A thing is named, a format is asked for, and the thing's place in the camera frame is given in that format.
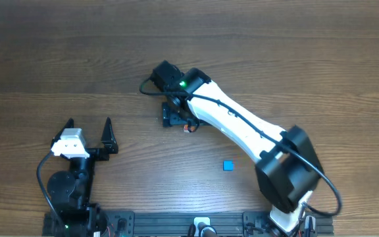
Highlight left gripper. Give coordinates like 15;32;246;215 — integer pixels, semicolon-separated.
51;117;119;162

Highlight black cable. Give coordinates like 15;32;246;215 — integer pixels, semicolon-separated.
138;76;343;218
36;150;66;228

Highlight mounting rail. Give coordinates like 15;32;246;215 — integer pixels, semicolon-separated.
42;210;336;237

